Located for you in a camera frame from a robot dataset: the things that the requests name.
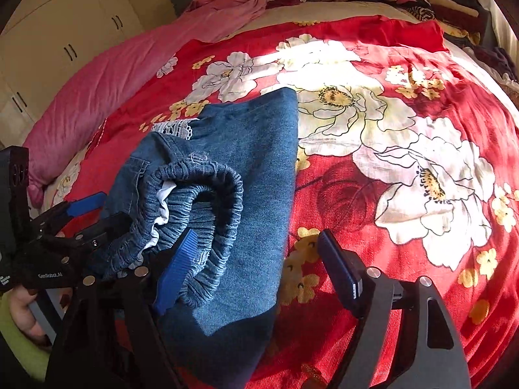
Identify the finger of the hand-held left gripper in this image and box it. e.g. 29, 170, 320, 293
61, 212, 134, 278
29, 192, 109, 236

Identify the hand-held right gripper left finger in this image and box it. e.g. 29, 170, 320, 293
44, 228, 200, 389

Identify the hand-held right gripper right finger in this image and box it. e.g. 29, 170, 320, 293
317, 229, 473, 389

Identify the blue denim pants lace trim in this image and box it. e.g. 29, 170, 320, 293
98, 87, 301, 386

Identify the person's left forearm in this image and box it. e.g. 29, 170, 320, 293
0, 292, 51, 386

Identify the person's left hand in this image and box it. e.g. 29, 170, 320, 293
7, 286, 74, 341

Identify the red floral blanket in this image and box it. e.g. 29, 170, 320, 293
41, 15, 519, 389

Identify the pink quilt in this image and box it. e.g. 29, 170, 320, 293
22, 0, 269, 208

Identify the cream wardrobe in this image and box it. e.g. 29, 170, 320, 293
0, 0, 144, 150

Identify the ruffled dark cushion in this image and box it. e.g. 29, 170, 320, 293
461, 44, 519, 90

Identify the beige bed sheet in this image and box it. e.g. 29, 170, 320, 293
221, 1, 519, 102

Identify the dark red cloth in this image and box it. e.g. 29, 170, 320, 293
264, 0, 309, 9

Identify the light curtain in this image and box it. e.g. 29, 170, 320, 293
472, 0, 519, 51

